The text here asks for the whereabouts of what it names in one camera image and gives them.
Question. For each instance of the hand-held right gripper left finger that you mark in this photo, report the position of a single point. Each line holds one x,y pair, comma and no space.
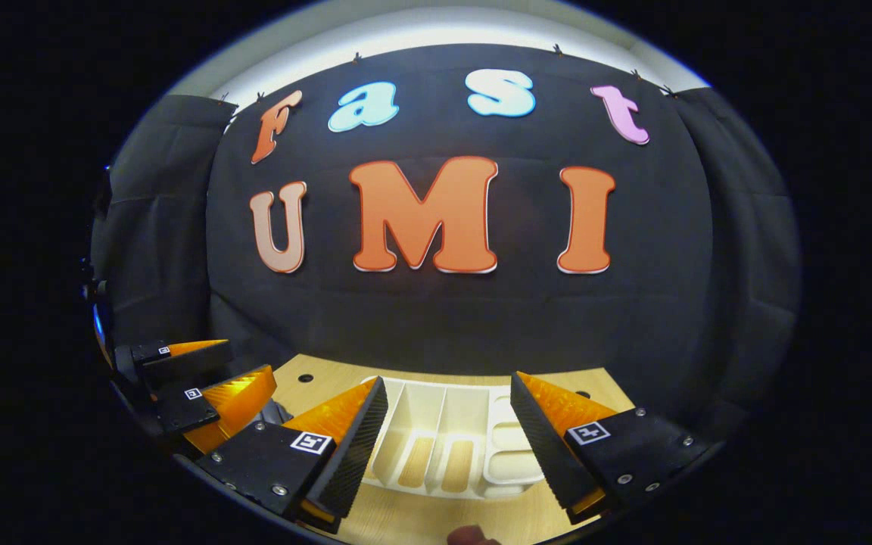
356,454

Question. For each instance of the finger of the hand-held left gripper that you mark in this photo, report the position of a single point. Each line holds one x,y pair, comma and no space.
171,363
186,409

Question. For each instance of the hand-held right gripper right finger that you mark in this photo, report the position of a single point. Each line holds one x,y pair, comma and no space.
538,443

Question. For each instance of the grey schoolbag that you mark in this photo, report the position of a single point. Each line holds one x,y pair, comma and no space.
273,415

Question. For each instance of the white bookshelf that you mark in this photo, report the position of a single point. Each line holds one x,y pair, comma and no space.
443,409

